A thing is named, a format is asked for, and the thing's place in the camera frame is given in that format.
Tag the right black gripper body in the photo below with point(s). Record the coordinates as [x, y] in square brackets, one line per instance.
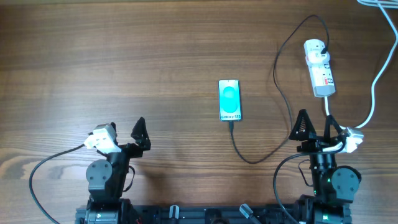
[318, 146]

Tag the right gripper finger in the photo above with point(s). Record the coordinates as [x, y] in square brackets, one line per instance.
[303, 129]
[331, 121]

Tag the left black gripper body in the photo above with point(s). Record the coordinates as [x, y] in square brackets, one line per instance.
[127, 148]

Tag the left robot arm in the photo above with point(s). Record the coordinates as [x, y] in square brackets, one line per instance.
[106, 177]

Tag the white charger plug adapter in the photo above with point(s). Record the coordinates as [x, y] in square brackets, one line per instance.
[313, 52]

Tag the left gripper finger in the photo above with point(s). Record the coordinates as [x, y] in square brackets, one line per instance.
[140, 135]
[112, 129]

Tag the white power strip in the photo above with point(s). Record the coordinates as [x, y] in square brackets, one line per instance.
[322, 80]

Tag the teal Galaxy S25 smartphone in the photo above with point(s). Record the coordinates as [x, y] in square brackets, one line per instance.
[229, 100]

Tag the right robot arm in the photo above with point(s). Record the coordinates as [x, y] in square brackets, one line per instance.
[333, 186]

